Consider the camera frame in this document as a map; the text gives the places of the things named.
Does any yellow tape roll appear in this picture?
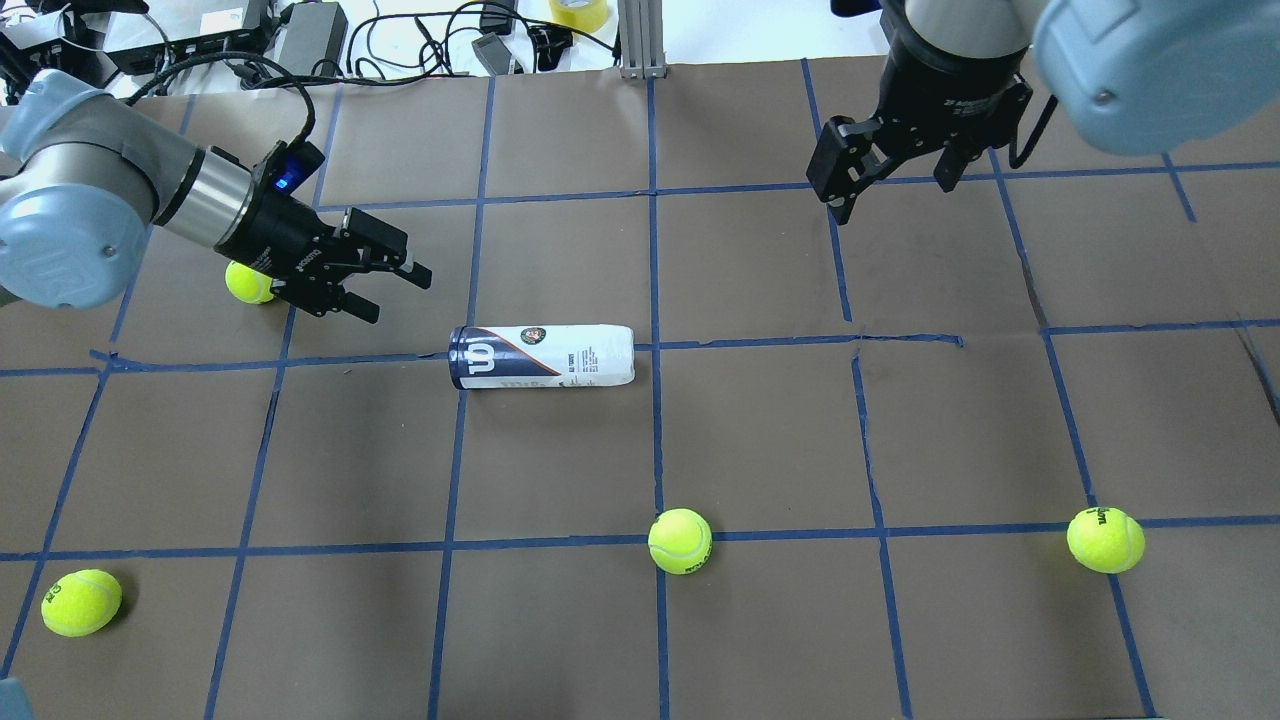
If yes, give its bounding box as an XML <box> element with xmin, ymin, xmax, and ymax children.
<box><xmin>548</xmin><ymin>0</ymin><xmax>611</xmax><ymax>35</ymax></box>

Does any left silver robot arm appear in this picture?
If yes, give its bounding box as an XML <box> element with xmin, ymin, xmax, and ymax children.
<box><xmin>1</xmin><ymin>69</ymin><xmax>433</xmax><ymax>323</ymax></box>

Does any aluminium frame post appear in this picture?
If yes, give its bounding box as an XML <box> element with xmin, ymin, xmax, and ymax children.
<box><xmin>616</xmin><ymin>0</ymin><xmax>668</xmax><ymax>79</ymax></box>

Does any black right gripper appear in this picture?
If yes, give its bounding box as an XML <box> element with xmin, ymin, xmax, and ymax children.
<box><xmin>806</xmin><ymin>5</ymin><xmax>1033</xmax><ymax>225</ymax></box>

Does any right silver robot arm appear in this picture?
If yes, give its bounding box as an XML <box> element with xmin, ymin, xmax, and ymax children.
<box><xmin>806</xmin><ymin>1</ymin><xmax>1279</xmax><ymax>224</ymax></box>

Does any tennis ball Wilson 3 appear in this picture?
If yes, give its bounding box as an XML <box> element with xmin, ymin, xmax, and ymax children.
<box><xmin>224</xmin><ymin>261</ymin><xmax>275</xmax><ymax>305</ymax></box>

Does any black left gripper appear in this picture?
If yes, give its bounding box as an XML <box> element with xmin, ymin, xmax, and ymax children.
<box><xmin>215</xmin><ymin>140</ymin><xmax>433</xmax><ymax>324</ymax></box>

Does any white blue tennis ball can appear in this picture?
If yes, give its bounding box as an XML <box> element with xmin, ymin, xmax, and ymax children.
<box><xmin>445</xmin><ymin>324</ymin><xmax>636</xmax><ymax>389</ymax></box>

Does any tennis ball centre row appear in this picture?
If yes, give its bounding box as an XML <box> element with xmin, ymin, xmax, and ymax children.
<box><xmin>646</xmin><ymin>509</ymin><xmax>713</xmax><ymax>575</ymax></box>

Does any black power adapter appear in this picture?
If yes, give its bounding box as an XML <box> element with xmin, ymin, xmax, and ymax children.
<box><xmin>274</xmin><ymin>1</ymin><xmax>348</xmax><ymax>77</ymax></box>

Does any tennis ball Roland Garros front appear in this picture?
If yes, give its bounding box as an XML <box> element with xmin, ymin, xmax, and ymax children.
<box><xmin>40</xmin><ymin>569</ymin><xmax>123</xmax><ymax>638</ymax></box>

